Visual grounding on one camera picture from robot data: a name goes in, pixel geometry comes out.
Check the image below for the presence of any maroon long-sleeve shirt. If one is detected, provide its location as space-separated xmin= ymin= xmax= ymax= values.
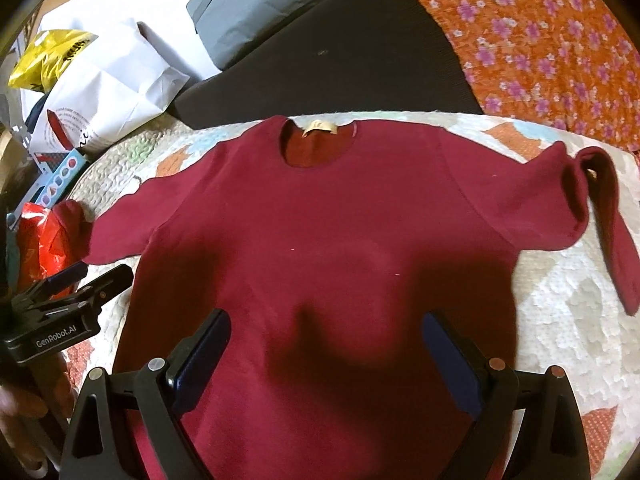
xmin=55 ymin=116 xmax=639 ymax=479

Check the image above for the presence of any person's left hand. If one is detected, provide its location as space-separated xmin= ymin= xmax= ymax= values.
xmin=1 ymin=353 xmax=76 ymax=476

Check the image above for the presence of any red plastic bag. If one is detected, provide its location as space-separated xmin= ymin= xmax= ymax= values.
xmin=16 ymin=203 xmax=78 ymax=292

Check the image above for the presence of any blue colourful toy box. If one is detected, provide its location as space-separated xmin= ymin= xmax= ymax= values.
xmin=6 ymin=148 xmax=90 ymax=229

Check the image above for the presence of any white heart-patterned quilt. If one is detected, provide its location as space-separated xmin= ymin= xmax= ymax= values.
xmin=65 ymin=110 xmax=639 ymax=479

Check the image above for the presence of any white paper bag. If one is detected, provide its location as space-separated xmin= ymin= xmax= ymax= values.
xmin=28 ymin=22 xmax=189 ymax=155

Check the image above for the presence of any yellow plastic bag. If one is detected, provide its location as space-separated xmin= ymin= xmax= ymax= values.
xmin=8 ymin=29 xmax=98 ymax=93

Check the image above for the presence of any black fabric mat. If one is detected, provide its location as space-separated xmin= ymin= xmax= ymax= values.
xmin=169 ymin=0 xmax=482 ymax=129

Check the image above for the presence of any orange floral bedsheet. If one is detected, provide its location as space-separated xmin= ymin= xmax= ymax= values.
xmin=418 ymin=0 xmax=639 ymax=153

